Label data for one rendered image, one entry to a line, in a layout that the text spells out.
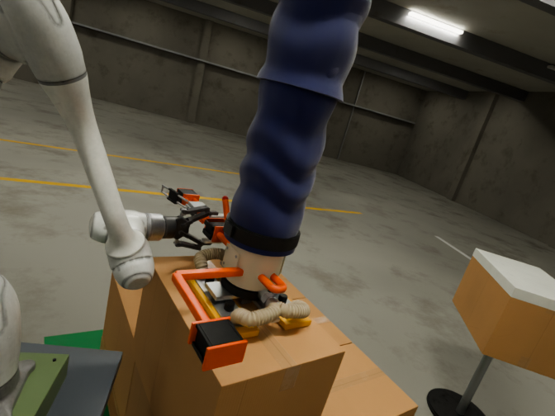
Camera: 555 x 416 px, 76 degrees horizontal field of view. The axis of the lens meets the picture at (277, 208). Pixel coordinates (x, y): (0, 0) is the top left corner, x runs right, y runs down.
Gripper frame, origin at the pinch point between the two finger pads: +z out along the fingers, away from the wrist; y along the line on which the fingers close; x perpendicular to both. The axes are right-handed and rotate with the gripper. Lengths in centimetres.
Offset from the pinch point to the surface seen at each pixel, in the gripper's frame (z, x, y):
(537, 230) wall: 1094, -218, 84
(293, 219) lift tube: 2.2, 36.3, -19.2
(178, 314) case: -21.3, 28.0, 13.9
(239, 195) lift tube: -10.2, 26.3, -21.6
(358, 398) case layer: 55, 45, 53
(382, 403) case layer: 63, 51, 53
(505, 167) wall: 1172, -395, -57
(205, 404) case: -21, 51, 23
